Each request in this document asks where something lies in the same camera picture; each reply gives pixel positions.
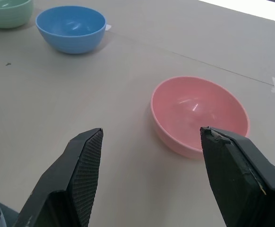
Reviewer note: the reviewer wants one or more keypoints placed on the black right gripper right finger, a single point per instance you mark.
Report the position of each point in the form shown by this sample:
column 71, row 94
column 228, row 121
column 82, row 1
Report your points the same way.
column 241, row 179

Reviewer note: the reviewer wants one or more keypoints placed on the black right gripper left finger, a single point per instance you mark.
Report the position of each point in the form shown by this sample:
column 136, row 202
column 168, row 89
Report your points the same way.
column 80, row 179

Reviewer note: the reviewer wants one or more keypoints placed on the pink plastic bowl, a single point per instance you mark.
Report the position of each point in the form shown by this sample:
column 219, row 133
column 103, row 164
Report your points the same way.
column 187, row 111

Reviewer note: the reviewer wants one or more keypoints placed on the blue plastic bowl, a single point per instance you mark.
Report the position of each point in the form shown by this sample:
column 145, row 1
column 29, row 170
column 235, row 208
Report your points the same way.
column 70, row 26

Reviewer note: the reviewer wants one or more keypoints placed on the small white tape piece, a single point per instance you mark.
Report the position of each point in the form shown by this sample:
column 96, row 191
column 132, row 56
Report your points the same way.
column 108, row 27

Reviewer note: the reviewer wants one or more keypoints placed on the green plastic bowl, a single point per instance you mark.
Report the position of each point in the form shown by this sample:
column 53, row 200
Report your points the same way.
column 7, row 14

